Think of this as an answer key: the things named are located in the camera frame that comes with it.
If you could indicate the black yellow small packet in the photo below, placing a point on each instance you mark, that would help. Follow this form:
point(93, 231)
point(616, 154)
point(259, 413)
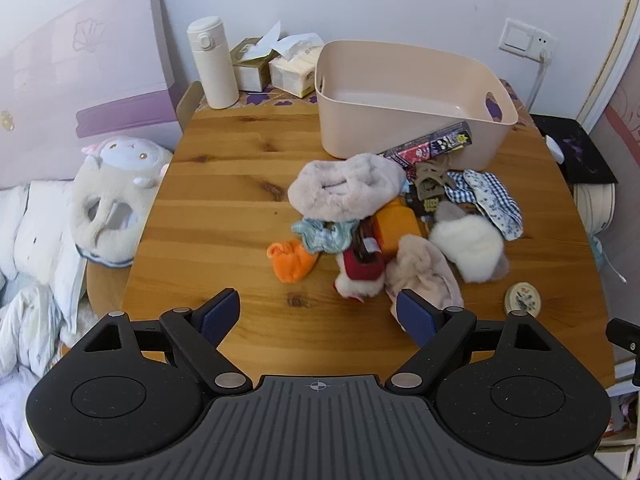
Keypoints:
point(429, 205)

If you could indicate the cream thermos bottle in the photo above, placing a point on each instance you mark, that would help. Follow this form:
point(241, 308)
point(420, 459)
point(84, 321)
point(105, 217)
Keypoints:
point(212, 65)

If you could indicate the round printed tin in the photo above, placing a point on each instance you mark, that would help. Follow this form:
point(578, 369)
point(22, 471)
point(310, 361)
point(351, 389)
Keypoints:
point(522, 299)

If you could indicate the white wall switch socket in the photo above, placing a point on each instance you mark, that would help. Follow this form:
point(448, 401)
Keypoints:
point(525, 37)

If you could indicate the white plush toy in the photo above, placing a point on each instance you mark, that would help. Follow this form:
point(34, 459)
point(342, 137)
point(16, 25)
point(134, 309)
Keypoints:
point(115, 185)

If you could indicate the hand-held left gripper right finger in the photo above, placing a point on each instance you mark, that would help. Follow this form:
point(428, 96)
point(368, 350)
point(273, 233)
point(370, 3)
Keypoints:
point(415, 317)

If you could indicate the white fluffy plush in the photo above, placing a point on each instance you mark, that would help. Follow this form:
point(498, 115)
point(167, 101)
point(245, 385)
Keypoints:
point(470, 245)

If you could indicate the beige plastic basket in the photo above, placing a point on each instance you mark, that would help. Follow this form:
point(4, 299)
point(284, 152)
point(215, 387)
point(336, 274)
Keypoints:
point(400, 125)

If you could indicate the orange box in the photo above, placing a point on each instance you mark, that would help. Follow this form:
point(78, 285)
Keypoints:
point(395, 225)

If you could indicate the red white plush doll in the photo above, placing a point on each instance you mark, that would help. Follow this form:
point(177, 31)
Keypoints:
point(360, 267)

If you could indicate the white mouse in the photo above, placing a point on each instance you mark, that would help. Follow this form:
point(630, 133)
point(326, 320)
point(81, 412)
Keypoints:
point(555, 150)

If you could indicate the white bedding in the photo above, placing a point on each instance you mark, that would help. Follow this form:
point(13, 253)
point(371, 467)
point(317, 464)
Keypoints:
point(35, 260)

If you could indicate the cream door frame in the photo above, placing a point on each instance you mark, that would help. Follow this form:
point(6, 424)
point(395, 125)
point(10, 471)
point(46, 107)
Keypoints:
point(612, 45)

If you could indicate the gold tissue box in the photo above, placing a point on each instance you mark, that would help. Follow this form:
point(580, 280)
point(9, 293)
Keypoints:
point(247, 67)

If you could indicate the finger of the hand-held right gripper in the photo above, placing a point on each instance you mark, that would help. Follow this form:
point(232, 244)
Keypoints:
point(622, 337)

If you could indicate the green plaid scrunchie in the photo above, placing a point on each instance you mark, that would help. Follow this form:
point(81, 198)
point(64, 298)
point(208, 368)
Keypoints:
point(325, 237)

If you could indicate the beige fluffy cloth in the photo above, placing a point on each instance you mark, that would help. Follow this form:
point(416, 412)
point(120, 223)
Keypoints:
point(425, 270)

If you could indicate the brown hair claw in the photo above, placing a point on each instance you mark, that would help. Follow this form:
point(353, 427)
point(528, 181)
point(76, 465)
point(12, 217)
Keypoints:
point(427, 177)

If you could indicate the long printed snack box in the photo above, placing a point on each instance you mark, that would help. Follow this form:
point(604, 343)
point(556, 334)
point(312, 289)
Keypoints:
point(435, 144)

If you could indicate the pink fluffy headband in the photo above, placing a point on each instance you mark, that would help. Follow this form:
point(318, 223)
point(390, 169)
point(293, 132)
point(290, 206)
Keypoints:
point(345, 190)

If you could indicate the orange plush toy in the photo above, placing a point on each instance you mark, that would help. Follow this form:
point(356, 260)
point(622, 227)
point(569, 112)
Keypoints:
point(290, 260)

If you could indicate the wooden desk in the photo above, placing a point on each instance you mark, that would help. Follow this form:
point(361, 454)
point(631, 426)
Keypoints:
point(225, 185)

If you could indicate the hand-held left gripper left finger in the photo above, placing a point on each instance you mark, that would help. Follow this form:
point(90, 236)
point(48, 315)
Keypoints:
point(220, 312)

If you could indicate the cream tissue pack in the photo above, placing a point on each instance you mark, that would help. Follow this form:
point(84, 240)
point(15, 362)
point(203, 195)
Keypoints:
point(292, 72)

